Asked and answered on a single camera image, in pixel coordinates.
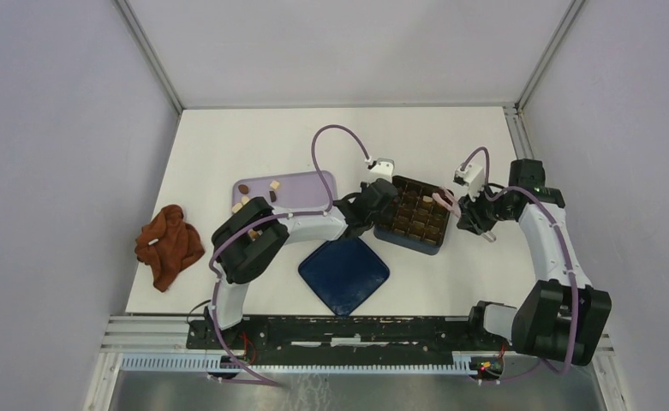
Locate pink tongs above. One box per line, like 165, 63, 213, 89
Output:
432, 187, 461, 218

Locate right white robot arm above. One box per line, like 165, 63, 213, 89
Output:
454, 159, 612, 366

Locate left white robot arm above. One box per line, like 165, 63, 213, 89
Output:
206, 178, 398, 349

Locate blue tin chocolate box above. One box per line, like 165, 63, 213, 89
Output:
374, 176, 450, 255

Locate purple chocolate tray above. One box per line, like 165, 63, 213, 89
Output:
231, 171, 329, 211

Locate blue tin lid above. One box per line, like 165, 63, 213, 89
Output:
297, 238, 390, 318

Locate brown crumpled cloth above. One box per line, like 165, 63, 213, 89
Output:
134, 205, 205, 292

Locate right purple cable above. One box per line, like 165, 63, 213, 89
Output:
464, 146, 580, 384

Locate purple cable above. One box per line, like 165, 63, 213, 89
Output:
207, 124, 372, 388
464, 146, 580, 384

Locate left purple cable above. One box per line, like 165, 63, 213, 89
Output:
207, 124, 372, 388

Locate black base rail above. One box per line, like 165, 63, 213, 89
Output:
185, 315, 523, 367

